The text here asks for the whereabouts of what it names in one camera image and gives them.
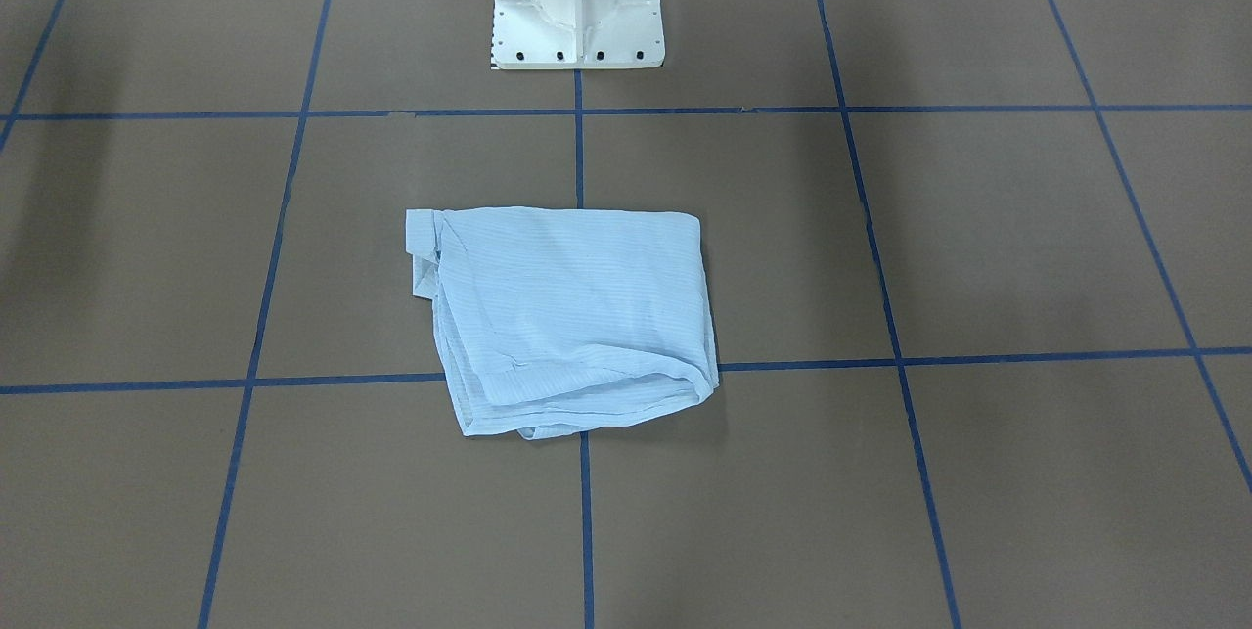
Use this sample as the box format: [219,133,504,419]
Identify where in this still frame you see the light blue button shirt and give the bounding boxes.
[404,205,720,440]

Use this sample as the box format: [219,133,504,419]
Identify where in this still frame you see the white central pillar with base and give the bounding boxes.
[490,0,666,70]

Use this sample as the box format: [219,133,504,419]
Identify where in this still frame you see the brown paper table cover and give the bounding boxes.
[0,0,1252,629]

